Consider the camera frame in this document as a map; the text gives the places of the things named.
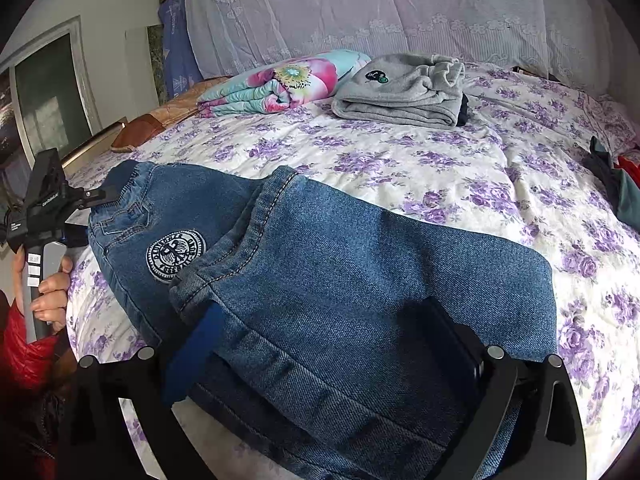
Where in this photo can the blue denim jeans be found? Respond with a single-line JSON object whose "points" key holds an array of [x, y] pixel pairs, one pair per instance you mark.
{"points": [[327, 359]]}

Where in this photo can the dark green folded garment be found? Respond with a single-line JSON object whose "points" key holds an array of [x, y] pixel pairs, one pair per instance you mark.
{"points": [[620, 189]]}

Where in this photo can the red blue satin garment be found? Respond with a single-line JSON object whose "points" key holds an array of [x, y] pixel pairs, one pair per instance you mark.
{"points": [[630, 163]]}

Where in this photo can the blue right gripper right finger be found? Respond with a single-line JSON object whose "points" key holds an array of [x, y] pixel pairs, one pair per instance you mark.
{"points": [[546, 441]]}

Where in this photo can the folded grey sweatpants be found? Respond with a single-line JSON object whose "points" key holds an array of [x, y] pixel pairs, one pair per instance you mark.
{"points": [[404, 89]]}

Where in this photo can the folded floral quilt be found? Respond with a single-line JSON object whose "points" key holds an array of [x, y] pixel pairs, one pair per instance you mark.
{"points": [[283, 85]]}

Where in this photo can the brown satin pillow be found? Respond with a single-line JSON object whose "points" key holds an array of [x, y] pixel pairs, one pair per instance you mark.
{"points": [[149, 125]]}

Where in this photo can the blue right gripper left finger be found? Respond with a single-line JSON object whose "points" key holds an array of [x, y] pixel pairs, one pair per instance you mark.
{"points": [[95, 441]]}

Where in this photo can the red jacket sleeve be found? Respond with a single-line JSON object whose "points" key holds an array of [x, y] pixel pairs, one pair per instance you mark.
{"points": [[25, 368]]}

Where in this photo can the dark navy garment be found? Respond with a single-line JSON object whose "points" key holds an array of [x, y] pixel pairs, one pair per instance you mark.
{"points": [[463, 115]]}

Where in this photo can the purple floral bedspread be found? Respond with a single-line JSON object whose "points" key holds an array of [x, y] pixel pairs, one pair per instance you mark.
{"points": [[513, 170]]}

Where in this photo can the blue patterned pillow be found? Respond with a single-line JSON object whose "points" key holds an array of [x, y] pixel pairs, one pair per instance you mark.
{"points": [[180, 68]]}

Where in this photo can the person's left hand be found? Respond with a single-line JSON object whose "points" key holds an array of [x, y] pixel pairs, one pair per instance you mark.
{"points": [[50, 306]]}

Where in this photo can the white lace headboard cover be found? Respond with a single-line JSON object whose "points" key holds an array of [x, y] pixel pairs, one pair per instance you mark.
{"points": [[581, 42]]}

